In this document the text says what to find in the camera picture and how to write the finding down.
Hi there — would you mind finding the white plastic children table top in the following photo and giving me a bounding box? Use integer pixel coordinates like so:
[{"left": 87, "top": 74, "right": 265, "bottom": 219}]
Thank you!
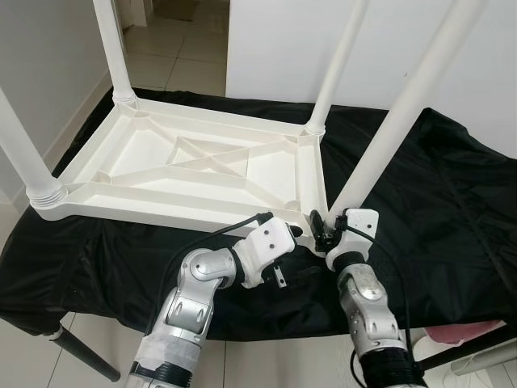
[{"left": 28, "top": 91, "right": 332, "bottom": 251}]

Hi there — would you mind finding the white plastic table leg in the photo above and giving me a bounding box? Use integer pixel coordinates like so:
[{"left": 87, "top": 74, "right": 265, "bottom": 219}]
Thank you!
[
  {"left": 330, "top": 0, "right": 490, "bottom": 219},
  {"left": 305, "top": 0, "right": 371, "bottom": 134},
  {"left": 0, "top": 87, "right": 69, "bottom": 213},
  {"left": 93, "top": 0, "right": 138, "bottom": 108}
]

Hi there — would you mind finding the black shiny table cloth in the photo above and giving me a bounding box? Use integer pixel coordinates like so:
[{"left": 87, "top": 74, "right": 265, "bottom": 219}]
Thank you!
[{"left": 0, "top": 85, "right": 517, "bottom": 340}]

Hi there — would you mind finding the pink cloth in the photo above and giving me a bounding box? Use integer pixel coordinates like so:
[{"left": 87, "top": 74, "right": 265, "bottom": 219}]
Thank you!
[{"left": 427, "top": 322, "right": 506, "bottom": 347}]

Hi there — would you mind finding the black metal table leg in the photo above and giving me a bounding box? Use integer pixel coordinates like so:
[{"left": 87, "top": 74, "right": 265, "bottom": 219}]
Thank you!
[
  {"left": 50, "top": 327, "right": 122, "bottom": 382},
  {"left": 420, "top": 327, "right": 517, "bottom": 374}
]

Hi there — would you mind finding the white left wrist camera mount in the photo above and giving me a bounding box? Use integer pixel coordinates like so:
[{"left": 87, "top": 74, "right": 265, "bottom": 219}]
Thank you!
[{"left": 238, "top": 217, "right": 296, "bottom": 289}]

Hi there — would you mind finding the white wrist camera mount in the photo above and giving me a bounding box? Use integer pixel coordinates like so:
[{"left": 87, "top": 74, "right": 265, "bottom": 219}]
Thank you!
[
  {"left": 238, "top": 217, "right": 296, "bottom": 289},
  {"left": 325, "top": 209, "right": 380, "bottom": 268}
]

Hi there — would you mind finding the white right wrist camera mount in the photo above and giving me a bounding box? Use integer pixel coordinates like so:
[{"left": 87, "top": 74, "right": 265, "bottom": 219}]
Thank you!
[{"left": 325, "top": 209, "right": 380, "bottom": 268}]

